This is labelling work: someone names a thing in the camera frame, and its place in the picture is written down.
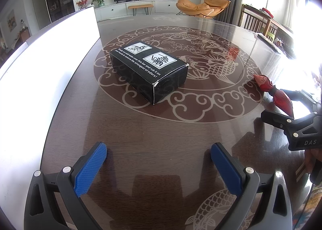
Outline white tv cabinet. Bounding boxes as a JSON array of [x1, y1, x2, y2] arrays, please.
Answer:
[[94, 0, 181, 22]]

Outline orange lounge chair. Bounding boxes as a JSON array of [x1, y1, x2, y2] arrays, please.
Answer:
[[176, 0, 230, 18]]

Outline wooden chair right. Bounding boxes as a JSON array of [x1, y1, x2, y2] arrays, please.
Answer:
[[239, 4, 293, 46]]

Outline red pouch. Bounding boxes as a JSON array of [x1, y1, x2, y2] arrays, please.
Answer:
[[253, 74, 294, 118]]

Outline small wooden bench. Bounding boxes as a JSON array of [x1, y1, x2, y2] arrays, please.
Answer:
[[128, 4, 154, 16]]

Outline black box white labels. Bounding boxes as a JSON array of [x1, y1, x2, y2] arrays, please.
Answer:
[[110, 40, 189, 105]]

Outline white cardboard sorting box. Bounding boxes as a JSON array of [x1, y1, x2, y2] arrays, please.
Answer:
[[1, 7, 100, 229]]

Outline person right hand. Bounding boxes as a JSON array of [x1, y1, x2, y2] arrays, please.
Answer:
[[304, 148, 322, 185]]

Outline red flower vase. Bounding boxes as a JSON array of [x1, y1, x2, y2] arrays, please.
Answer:
[[76, 0, 88, 10]]

